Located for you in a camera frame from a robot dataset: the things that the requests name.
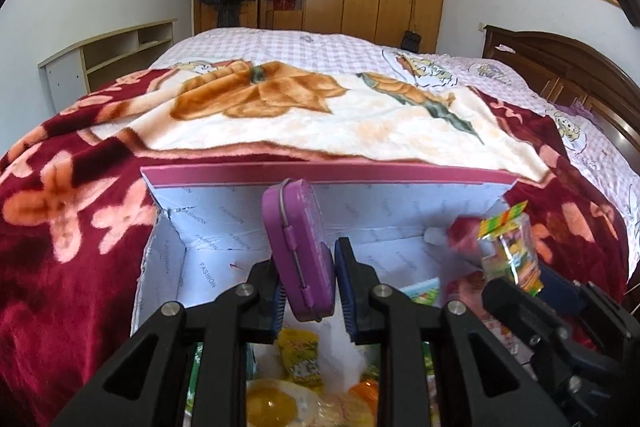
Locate purple plastic case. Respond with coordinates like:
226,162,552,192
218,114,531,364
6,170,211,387
261,178,335,322

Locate small pale green packet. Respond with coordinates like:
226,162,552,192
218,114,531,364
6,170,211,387
402,278,443,308

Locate yellow green snack packet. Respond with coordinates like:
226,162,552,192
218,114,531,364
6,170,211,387
276,328,321,388

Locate pink checked bedsheet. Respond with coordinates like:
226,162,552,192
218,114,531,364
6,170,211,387
150,28,640,258

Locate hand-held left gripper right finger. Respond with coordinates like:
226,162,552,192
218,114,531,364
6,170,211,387
334,237,571,427

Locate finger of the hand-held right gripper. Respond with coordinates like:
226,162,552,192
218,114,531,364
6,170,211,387
537,264,631,348
481,278,568,365

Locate purple cloth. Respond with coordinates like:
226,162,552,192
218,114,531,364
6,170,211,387
555,102,593,120

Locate red floral blanket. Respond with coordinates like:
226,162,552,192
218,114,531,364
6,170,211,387
0,59,631,427

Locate orange snack packet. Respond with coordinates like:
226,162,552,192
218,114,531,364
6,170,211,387
320,379,381,427

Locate low beige shelf unit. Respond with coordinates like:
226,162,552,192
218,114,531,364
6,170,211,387
39,19,178,115

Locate pink cardboard box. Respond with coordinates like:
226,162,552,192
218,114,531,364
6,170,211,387
131,164,533,427

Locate dark wooden headboard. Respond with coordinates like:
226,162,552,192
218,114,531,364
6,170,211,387
482,24,640,158

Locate yellow jelly cup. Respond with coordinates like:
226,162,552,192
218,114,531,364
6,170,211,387
246,379,321,427

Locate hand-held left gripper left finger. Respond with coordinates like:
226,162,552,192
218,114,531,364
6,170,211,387
50,259,288,427

